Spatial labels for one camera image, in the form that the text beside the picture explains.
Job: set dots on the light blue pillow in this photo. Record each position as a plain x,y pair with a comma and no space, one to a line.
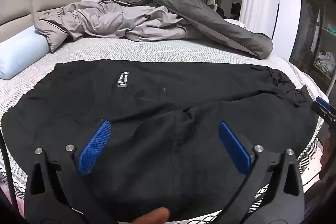
18,53

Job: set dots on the dark glass-door wardrobe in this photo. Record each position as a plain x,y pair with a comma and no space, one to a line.
307,29

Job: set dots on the white bedding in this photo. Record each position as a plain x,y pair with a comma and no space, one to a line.
235,23

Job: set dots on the black monitor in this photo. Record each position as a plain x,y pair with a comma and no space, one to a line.
235,8

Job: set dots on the black pants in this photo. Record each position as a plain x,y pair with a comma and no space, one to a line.
157,98

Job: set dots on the grey two-tone duvet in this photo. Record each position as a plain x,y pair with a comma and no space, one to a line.
105,19

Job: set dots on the crumpled white cloth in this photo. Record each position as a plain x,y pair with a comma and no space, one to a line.
325,62

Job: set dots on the white chair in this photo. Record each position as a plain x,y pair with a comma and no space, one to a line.
212,1

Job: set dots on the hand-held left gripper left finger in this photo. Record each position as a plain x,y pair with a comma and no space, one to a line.
94,148

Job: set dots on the teal folded cloth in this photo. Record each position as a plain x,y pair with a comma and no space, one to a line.
331,29

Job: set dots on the white hanging garment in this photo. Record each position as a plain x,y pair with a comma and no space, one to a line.
313,29

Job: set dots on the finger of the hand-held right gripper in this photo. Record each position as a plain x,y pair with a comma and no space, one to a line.
321,103

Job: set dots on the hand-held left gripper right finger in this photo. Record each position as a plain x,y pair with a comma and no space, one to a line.
235,148

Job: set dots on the bed with honeycomb-patterned sheet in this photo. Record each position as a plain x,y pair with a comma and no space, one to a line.
131,52

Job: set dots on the person's left hand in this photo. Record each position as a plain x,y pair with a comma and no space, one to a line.
152,217

